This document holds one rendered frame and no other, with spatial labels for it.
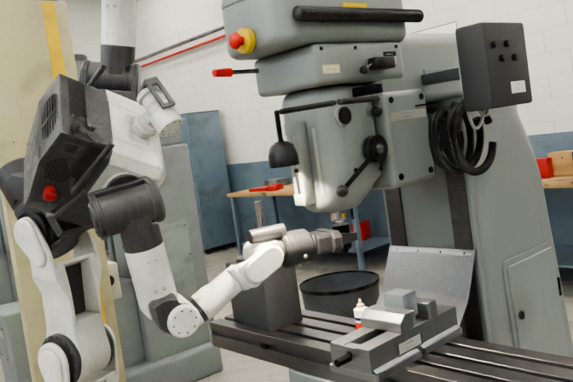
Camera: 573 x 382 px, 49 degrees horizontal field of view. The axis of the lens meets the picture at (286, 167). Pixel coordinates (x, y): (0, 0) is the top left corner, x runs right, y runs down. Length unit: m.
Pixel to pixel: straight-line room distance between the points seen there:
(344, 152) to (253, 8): 0.41
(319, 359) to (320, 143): 0.57
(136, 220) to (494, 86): 0.90
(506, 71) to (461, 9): 4.78
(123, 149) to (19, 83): 1.64
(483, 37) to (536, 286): 0.85
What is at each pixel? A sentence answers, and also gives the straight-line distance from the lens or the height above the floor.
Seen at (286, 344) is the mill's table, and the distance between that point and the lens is 1.81.
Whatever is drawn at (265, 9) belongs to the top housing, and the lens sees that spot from 1.50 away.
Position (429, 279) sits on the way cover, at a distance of 1.97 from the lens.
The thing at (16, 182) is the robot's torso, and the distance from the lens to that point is 1.82.
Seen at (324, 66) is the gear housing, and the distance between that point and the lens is 1.53.
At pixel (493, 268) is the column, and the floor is 1.06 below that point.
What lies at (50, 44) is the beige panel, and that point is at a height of 2.09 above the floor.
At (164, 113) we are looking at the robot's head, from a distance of 1.50.
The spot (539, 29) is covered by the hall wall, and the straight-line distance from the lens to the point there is 6.04.
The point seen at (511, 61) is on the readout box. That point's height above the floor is 1.62.
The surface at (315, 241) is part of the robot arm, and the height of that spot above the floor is 1.24.
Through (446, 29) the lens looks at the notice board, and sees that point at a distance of 6.52.
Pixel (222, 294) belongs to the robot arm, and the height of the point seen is 1.17.
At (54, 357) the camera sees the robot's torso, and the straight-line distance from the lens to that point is 1.80.
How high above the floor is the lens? 1.53
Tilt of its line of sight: 3 degrees down
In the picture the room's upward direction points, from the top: 8 degrees counter-clockwise
